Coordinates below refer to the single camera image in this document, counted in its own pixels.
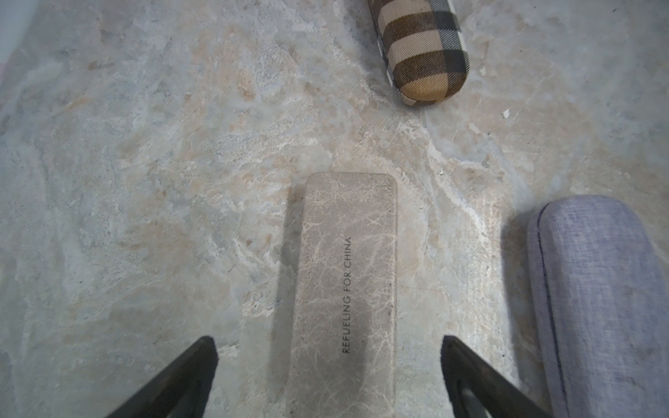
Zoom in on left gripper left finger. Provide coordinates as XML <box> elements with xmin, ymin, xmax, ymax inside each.
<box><xmin>110</xmin><ymin>336</ymin><xmax>219</xmax><ymax>418</ymax></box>

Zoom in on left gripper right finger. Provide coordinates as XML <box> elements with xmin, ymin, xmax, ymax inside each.
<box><xmin>441</xmin><ymin>335</ymin><xmax>549</xmax><ymax>417</ymax></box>

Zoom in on grey eyeglass case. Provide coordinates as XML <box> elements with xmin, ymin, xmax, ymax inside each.
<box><xmin>286</xmin><ymin>172</ymin><xmax>397</xmax><ymax>417</ymax></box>

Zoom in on purple eyeglass case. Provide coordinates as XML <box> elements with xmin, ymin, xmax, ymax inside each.
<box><xmin>527</xmin><ymin>195</ymin><xmax>668</xmax><ymax>417</ymax></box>

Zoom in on plaid eyeglass case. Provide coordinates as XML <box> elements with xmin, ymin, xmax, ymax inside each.
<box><xmin>368</xmin><ymin>0</ymin><xmax>470</xmax><ymax>106</ymax></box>

